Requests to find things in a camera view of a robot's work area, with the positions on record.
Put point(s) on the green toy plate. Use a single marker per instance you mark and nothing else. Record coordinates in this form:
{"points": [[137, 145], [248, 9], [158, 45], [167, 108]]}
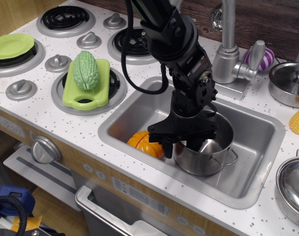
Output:
{"points": [[14, 45]]}

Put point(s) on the back left stove burner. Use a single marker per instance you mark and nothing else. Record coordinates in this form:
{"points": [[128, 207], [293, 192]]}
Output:
{"points": [[65, 21]]}

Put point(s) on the orange toy pumpkin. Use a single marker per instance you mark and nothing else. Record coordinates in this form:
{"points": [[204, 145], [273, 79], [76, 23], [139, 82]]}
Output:
{"points": [[140, 141]]}

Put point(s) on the silver stove knob top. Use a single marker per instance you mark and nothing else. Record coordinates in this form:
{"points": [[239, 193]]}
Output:
{"points": [[114, 22]]}

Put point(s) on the silver stove knob bottom left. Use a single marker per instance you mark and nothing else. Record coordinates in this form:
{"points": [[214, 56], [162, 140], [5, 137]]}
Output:
{"points": [[21, 90]]}

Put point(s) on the green toy cutting board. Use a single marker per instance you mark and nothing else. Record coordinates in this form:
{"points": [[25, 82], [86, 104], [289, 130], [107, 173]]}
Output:
{"points": [[86, 100]]}

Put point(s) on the steel pan lower right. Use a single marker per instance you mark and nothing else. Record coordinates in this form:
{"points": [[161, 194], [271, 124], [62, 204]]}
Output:
{"points": [[287, 188]]}

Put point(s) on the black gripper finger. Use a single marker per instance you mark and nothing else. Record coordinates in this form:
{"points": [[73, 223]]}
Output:
{"points": [[168, 149], [195, 144]]}

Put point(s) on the front right stove burner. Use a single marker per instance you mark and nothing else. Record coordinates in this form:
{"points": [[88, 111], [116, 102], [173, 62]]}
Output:
{"points": [[117, 92]]}

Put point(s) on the silver stove knob lower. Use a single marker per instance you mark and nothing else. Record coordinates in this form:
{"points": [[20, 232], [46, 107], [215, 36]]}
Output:
{"points": [[58, 64]]}

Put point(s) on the silver toy faucet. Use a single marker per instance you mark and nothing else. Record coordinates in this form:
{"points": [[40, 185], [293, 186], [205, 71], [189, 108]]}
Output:
{"points": [[232, 76]]}

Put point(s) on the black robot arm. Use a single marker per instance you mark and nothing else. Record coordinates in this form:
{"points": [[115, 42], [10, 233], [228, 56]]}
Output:
{"points": [[172, 39]]}

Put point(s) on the stainless steel pot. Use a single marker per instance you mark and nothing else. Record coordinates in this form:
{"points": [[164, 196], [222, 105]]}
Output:
{"points": [[212, 155]]}

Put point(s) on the silver stove knob middle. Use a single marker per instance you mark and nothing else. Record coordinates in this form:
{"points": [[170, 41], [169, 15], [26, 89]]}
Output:
{"points": [[89, 41]]}

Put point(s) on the silver stove knob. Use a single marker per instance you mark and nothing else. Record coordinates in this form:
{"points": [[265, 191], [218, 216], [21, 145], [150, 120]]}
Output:
{"points": [[89, 41], [114, 22], [58, 64], [21, 90]]}

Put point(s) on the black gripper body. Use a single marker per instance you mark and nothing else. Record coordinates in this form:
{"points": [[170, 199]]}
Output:
{"points": [[176, 128]]}

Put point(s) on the front left stove burner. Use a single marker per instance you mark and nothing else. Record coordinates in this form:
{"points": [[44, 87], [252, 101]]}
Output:
{"points": [[26, 65]]}

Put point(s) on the stove burner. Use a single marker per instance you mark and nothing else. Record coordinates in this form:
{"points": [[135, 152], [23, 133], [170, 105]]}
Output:
{"points": [[137, 53], [65, 21], [26, 65], [117, 92]]}

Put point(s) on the purple striped toy egg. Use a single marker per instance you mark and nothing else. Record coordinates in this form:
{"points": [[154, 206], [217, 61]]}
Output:
{"points": [[266, 62]]}

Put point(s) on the silver oven dial knob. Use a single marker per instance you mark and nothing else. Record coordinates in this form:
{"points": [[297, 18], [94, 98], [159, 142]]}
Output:
{"points": [[44, 151]]}

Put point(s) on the silver dishwasher door handle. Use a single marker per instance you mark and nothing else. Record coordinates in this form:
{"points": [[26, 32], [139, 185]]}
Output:
{"points": [[97, 213]]}

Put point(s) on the back right stove burner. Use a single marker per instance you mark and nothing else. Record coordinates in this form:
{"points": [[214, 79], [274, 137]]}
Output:
{"points": [[137, 53]]}

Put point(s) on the green toy bitter melon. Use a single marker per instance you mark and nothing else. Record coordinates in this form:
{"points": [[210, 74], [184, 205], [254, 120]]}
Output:
{"points": [[85, 71]]}

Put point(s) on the blue clamp tool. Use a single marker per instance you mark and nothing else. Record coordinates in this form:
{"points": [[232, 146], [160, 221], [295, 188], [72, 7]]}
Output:
{"points": [[15, 201]]}

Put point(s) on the steel pot with lid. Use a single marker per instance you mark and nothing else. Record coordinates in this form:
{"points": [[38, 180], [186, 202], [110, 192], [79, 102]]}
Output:
{"points": [[284, 83]]}

